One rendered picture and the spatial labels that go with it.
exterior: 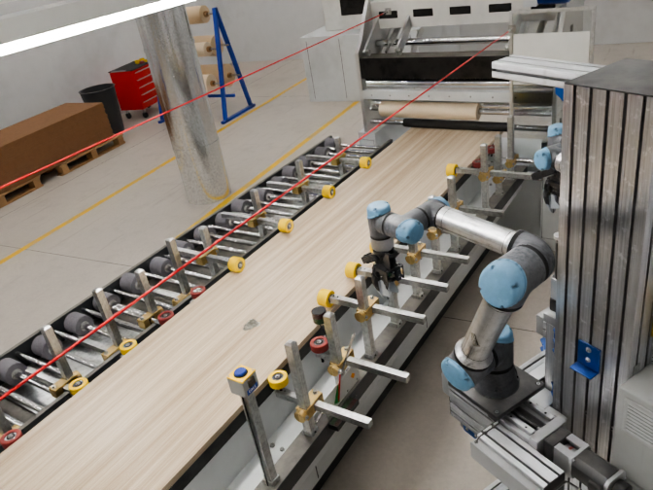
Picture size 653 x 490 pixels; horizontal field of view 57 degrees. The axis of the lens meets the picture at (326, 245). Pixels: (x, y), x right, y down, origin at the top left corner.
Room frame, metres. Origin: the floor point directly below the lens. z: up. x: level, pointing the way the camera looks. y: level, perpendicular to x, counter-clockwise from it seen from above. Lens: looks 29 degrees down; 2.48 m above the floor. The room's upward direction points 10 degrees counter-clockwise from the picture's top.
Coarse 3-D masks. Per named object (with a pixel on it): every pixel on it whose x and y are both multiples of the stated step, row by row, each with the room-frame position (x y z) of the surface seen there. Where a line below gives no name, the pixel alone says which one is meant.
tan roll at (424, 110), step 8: (384, 104) 4.68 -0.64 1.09; (392, 104) 4.64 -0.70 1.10; (400, 104) 4.59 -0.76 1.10; (416, 104) 4.52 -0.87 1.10; (424, 104) 4.48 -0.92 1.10; (432, 104) 4.44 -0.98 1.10; (440, 104) 4.40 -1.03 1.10; (448, 104) 4.36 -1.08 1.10; (456, 104) 4.33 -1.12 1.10; (464, 104) 4.29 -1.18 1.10; (472, 104) 4.26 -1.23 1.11; (384, 112) 4.66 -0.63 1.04; (392, 112) 4.61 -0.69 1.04; (400, 112) 4.57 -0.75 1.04; (408, 112) 4.53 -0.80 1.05; (416, 112) 4.49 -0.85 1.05; (424, 112) 4.45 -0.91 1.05; (432, 112) 4.40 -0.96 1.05; (440, 112) 4.36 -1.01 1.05; (448, 112) 4.33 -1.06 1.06; (456, 112) 4.29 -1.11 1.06; (464, 112) 4.25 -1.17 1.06; (472, 112) 4.21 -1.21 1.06; (480, 112) 4.22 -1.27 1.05; (488, 112) 4.19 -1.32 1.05; (496, 112) 4.15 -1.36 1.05; (504, 112) 4.12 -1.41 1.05; (472, 120) 4.25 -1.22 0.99
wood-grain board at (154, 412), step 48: (432, 144) 4.14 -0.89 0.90; (480, 144) 3.98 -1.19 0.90; (336, 192) 3.58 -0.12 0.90; (384, 192) 3.45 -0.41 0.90; (432, 192) 3.33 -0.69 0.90; (288, 240) 3.04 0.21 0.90; (336, 240) 2.94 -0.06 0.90; (240, 288) 2.62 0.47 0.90; (288, 288) 2.54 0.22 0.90; (336, 288) 2.46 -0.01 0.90; (192, 336) 2.27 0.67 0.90; (240, 336) 2.21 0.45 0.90; (288, 336) 2.15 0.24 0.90; (96, 384) 2.05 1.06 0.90; (144, 384) 1.99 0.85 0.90; (192, 384) 1.94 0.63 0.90; (48, 432) 1.81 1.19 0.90; (96, 432) 1.76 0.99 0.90; (144, 432) 1.72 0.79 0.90; (192, 432) 1.67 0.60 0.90; (0, 480) 1.60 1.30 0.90; (48, 480) 1.56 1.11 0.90; (96, 480) 1.52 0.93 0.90; (144, 480) 1.48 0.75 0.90
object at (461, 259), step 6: (396, 246) 2.66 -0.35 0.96; (402, 246) 2.65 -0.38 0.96; (402, 252) 2.63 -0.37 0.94; (426, 252) 2.55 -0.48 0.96; (432, 252) 2.54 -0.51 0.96; (438, 252) 2.53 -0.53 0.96; (444, 252) 2.52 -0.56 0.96; (432, 258) 2.53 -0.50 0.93; (438, 258) 2.51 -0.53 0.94; (444, 258) 2.49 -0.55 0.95; (450, 258) 2.47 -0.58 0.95; (456, 258) 2.45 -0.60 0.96; (462, 258) 2.44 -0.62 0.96; (468, 258) 2.43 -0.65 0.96
